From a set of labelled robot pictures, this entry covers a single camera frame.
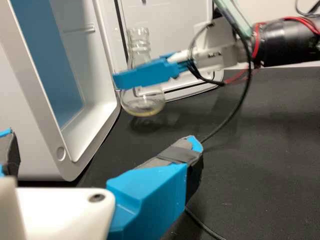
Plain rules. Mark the clear flask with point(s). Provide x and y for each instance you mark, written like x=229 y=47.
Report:
x=139 y=42

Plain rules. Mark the white incubator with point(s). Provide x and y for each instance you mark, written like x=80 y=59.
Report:
x=50 y=75

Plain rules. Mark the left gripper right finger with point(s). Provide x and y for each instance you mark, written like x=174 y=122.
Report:
x=150 y=192

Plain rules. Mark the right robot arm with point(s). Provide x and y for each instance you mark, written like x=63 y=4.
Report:
x=285 y=42

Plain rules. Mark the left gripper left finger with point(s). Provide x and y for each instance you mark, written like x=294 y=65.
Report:
x=9 y=152

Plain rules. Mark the right wrist camera phone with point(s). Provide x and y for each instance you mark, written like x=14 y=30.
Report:
x=236 y=18

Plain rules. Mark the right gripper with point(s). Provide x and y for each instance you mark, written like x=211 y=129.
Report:
x=220 y=47

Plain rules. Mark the incubator door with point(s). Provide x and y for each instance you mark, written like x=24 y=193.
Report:
x=172 y=22

